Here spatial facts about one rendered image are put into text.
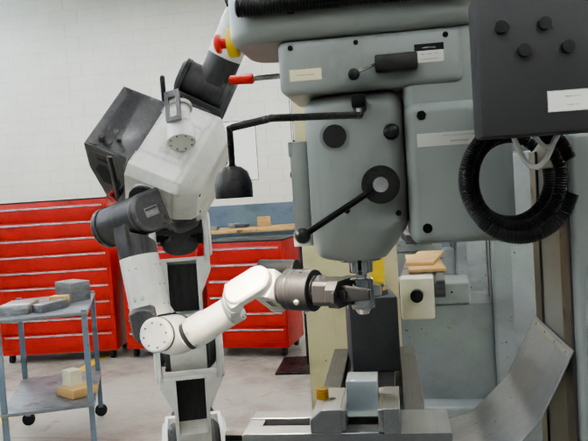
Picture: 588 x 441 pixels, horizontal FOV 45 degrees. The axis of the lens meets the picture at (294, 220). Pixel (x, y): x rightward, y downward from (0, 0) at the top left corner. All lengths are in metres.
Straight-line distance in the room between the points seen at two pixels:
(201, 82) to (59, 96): 9.78
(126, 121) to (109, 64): 9.55
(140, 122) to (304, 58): 0.60
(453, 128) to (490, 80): 0.26
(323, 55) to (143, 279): 0.65
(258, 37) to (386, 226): 0.42
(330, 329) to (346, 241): 1.90
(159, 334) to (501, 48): 0.94
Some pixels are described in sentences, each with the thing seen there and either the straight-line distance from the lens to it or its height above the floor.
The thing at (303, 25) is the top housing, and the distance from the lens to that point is 1.34.
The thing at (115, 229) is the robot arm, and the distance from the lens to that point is 1.67.
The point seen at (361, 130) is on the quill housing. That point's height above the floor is 1.56.
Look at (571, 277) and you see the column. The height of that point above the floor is 1.27.
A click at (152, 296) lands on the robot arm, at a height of 1.24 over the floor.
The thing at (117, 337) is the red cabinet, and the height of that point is 0.19.
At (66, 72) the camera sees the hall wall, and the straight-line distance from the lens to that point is 11.62.
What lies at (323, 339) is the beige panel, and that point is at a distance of 3.25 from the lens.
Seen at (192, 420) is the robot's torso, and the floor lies 0.77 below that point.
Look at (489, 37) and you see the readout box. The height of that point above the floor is 1.66.
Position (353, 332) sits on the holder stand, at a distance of 1.79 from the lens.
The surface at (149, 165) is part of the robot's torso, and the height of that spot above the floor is 1.53.
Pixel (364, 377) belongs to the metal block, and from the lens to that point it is 1.24.
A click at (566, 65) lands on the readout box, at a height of 1.61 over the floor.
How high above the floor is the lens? 1.47
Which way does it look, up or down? 3 degrees down
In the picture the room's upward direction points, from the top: 4 degrees counter-clockwise
